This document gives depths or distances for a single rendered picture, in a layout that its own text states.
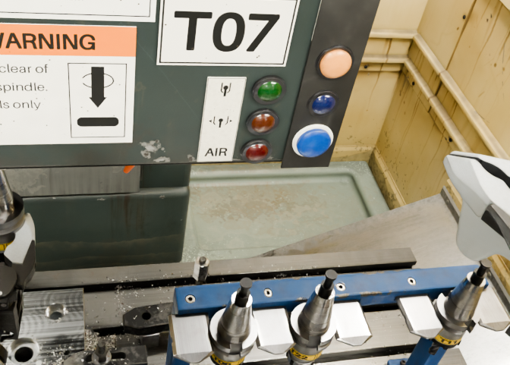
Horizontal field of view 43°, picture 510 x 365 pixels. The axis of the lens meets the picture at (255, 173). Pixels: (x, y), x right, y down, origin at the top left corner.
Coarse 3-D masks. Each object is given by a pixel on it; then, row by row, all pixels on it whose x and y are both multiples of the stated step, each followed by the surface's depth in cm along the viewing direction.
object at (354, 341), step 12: (348, 300) 93; (336, 312) 91; (348, 312) 91; (360, 312) 92; (348, 324) 90; (360, 324) 90; (336, 336) 88; (348, 336) 88; (360, 336) 89; (372, 336) 90
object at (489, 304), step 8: (488, 288) 99; (480, 296) 97; (488, 296) 98; (496, 296) 98; (480, 304) 96; (488, 304) 96; (496, 304) 97; (480, 312) 95; (488, 312) 95; (496, 312) 96; (504, 312) 96; (480, 320) 94; (488, 320) 94; (496, 320) 94; (504, 320) 95; (488, 328) 94; (496, 328) 94; (504, 328) 94
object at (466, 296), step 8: (472, 272) 90; (464, 280) 90; (456, 288) 91; (464, 288) 90; (472, 288) 89; (480, 288) 89; (448, 296) 93; (456, 296) 91; (464, 296) 90; (472, 296) 89; (448, 304) 93; (456, 304) 91; (464, 304) 90; (472, 304) 90; (448, 312) 93; (456, 312) 92; (464, 312) 91; (472, 312) 91; (464, 320) 92
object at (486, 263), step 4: (480, 260) 87; (484, 260) 87; (488, 260) 87; (480, 264) 87; (484, 264) 87; (488, 264) 87; (476, 268) 89; (480, 268) 87; (484, 268) 87; (488, 268) 87; (476, 272) 88; (480, 272) 88; (484, 272) 88; (472, 276) 89; (476, 276) 88; (480, 276) 88; (484, 276) 88; (472, 280) 89; (476, 280) 88; (480, 280) 88
